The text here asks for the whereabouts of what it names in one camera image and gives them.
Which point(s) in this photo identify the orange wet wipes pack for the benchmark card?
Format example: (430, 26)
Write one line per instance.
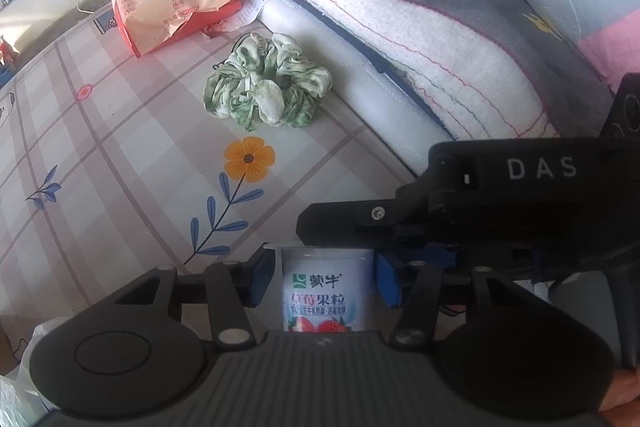
(165, 7)

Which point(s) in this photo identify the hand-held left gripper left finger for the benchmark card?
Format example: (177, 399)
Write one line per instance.
(260, 279)

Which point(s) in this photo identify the white quilted blanket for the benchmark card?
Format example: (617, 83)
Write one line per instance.
(375, 7)

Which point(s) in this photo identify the person's right hand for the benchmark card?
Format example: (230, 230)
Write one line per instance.
(622, 389)

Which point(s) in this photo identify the grey printed quilt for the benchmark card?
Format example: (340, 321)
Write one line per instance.
(450, 7)

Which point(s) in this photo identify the strawberry yogurt cup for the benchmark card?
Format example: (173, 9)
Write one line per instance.
(325, 292)

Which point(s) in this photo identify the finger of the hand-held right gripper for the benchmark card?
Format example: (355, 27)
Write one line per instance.
(345, 222)

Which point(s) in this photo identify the printed paper sheet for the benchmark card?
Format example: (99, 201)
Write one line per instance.
(250, 2)

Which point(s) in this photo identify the white plastic bag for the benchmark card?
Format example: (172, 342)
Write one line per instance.
(20, 382)

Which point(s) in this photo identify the green white scrunchie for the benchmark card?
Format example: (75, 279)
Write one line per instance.
(265, 82)

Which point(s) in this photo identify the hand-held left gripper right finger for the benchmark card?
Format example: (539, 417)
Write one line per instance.
(387, 279)

